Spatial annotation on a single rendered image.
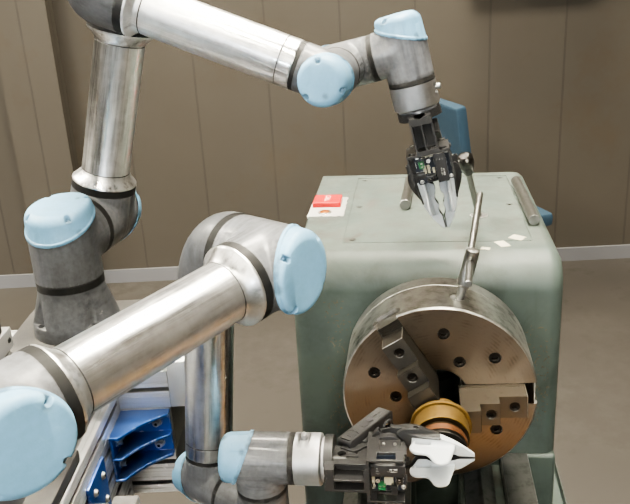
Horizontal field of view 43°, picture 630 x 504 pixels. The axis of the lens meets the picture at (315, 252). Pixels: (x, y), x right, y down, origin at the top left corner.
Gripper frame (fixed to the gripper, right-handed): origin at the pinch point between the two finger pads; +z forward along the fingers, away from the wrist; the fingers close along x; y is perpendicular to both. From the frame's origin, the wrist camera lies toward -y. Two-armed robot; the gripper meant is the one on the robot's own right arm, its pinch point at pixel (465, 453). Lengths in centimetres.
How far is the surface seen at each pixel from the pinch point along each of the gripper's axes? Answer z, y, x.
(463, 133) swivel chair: 15, -281, -16
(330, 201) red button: -25, -63, 19
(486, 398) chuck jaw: 3.9, -11.3, 2.3
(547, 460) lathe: 17.2, -30.6, -22.6
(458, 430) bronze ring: -0.9, -1.9, 2.6
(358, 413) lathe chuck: -16.6, -15.6, -3.5
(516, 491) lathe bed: 10.2, -19.7, -21.4
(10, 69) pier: -220, -306, 20
